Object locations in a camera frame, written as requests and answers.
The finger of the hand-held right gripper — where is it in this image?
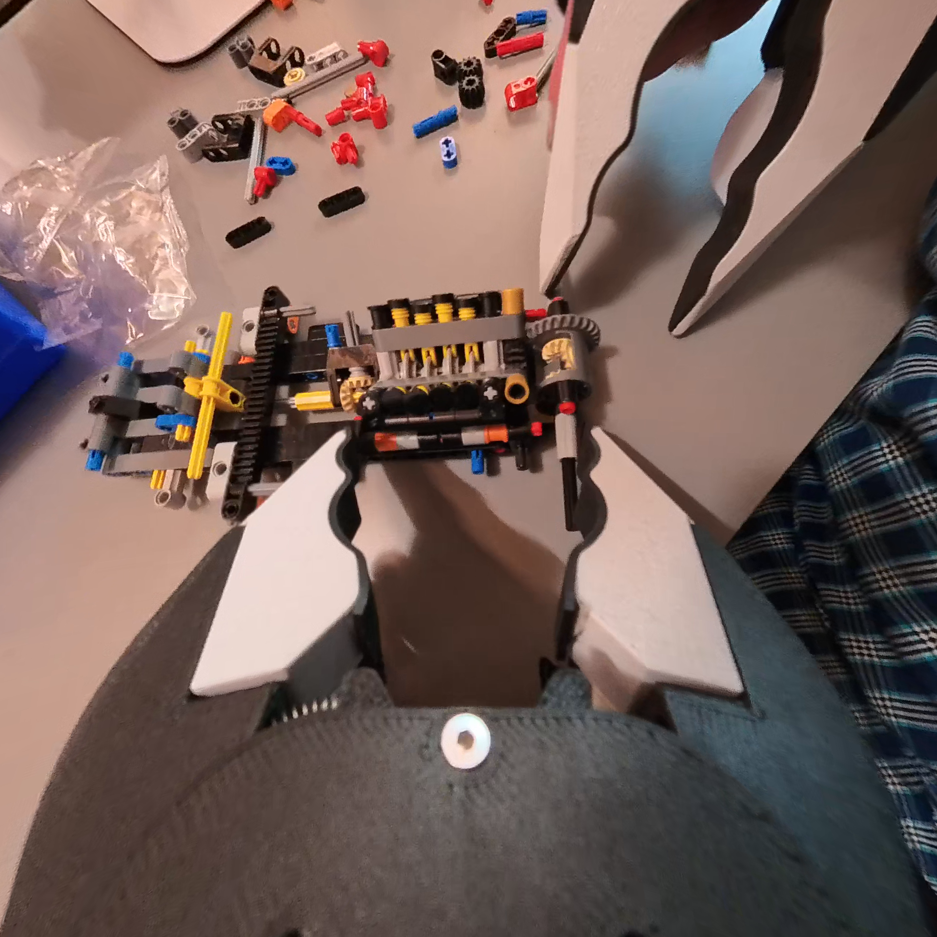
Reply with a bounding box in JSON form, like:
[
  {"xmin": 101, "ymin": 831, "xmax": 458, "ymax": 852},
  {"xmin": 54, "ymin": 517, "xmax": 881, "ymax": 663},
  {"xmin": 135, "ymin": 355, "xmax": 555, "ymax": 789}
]
[
  {"xmin": 539, "ymin": 0, "xmax": 696, "ymax": 297},
  {"xmin": 668, "ymin": 0, "xmax": 937, "ymax": 339}
]

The pile of loose lego pieces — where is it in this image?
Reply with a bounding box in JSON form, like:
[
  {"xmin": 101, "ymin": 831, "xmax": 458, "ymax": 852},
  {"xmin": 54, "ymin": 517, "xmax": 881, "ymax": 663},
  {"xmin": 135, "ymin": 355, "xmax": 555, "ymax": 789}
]
[{"xmin": 168, "ymin": 0, "xmax": 557, "ymax": 250}]

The lego car chassis assembly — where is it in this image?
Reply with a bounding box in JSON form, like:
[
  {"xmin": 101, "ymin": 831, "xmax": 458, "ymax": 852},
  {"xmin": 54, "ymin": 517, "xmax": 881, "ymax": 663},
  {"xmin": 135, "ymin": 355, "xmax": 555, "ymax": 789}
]
[{"xmin": 77, "ymin": 285, "xmax": 609, "ymax": 531}]

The clear plastic bag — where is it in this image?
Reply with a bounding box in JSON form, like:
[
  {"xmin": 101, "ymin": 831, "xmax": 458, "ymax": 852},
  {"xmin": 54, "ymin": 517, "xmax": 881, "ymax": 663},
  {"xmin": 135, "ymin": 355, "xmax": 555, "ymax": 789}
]
[{"xmin": 0, "ymin": 138, "xmax": 197, "ymax": 348}]

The grey monitor stand base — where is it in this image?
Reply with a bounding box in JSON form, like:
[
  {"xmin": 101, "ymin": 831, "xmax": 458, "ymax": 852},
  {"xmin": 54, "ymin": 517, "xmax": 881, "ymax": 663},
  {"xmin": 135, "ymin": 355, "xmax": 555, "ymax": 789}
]
[{"xmin": 86, "ymin": 0, "xmax": 268, "ymax": 67}]

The person's plaid clothing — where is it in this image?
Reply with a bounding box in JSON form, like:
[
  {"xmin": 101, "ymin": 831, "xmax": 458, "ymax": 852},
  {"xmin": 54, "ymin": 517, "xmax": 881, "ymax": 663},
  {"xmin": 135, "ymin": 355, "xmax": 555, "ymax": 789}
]
[{"xmin": 725, "ymin": 183, "xmax": 937, "ymax": 923}]

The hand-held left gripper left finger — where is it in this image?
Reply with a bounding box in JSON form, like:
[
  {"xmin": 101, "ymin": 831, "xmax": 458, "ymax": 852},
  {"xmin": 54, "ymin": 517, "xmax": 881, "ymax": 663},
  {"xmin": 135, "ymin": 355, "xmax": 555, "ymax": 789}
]
[{"xmin": 189, "ymin": 428, "xmax": 385, "ymax": 707}]

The blue plastic bin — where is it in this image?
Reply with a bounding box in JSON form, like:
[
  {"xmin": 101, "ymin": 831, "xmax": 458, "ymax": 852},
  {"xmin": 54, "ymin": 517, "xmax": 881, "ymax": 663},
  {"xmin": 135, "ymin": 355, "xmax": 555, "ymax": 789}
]
[{"xmin": 0, "ymin": 282, "xmax": 68, "ymax": 426}]

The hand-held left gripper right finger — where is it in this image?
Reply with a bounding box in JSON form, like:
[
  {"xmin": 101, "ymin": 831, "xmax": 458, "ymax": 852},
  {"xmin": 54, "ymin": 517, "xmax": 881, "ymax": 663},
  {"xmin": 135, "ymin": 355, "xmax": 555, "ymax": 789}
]
[{"xmin": 554, "ymin": 427, "xmax": 748, "ymax": 711}]

